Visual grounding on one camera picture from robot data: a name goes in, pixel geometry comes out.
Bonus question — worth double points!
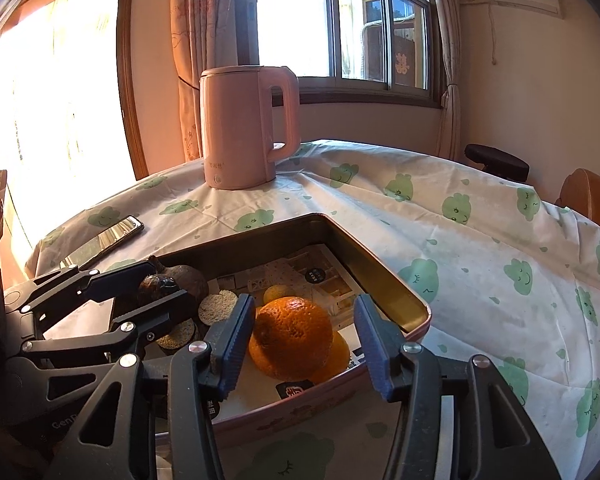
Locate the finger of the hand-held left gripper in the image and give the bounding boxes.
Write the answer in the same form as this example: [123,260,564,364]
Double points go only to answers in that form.
[22,291,196,356]
[4,260,153,311]

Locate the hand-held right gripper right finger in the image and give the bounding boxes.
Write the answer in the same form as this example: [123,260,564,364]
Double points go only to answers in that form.
[353,294,563,480]

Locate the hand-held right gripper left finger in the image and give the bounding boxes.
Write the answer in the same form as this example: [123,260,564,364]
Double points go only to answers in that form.
[45,294,257,480]

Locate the cut sugarcane piece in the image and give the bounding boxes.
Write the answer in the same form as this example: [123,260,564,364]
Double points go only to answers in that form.
[156,317,197,351]

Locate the dark brown date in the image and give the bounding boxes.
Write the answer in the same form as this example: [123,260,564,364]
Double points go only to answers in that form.
[138,272,181,303]

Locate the medium orange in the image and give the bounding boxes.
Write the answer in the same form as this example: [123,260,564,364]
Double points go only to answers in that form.
[307,330,352,385]

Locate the round sliced cake piece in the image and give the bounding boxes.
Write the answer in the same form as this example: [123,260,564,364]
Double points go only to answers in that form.
[198,290,238,327]

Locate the brown pear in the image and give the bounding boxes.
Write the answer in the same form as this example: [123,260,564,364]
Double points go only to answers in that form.
[147,255,210,303]

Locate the large orange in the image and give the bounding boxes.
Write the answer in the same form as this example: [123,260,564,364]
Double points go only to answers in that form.
[248,296,334,381]

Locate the small orange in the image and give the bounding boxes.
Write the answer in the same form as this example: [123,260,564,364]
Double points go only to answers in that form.
[263,284,291,306]

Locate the rectangular metal tin box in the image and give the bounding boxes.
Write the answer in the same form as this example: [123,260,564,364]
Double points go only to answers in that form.
[40,212,432,441]

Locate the black smartphone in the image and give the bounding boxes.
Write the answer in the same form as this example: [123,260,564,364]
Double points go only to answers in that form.
[62,215,145,271]

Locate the printed paper sheet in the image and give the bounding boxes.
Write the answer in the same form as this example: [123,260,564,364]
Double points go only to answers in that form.
[215,243,366,361]

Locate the white green-printed tablecloth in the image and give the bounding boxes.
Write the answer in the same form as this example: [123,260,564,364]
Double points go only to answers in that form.
[25,139,600,480]

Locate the pink electric kettle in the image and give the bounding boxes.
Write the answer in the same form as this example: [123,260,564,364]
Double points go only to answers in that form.
[200,65,302,191]

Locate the large sunlit window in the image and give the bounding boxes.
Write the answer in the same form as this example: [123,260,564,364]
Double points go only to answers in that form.
[0,0,148,271]

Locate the black round stool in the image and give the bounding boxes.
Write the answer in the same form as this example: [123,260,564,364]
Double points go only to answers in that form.
[464,144,531,183]

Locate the brown leather chair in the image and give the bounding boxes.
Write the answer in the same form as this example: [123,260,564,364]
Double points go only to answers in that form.
[555,168,600,238]

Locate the peach patterned curtain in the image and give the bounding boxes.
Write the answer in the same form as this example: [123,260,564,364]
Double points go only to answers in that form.
[169,0,246,163]

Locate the beige tied curtain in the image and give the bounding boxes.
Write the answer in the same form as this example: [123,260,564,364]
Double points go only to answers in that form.
[427,0,463,161]

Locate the sliding glass window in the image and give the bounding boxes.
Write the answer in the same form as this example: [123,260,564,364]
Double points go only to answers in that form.
[235,0,443,108]

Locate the air conditioner cable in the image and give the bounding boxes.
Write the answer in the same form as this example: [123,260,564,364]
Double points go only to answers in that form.
[462,0,498,66]

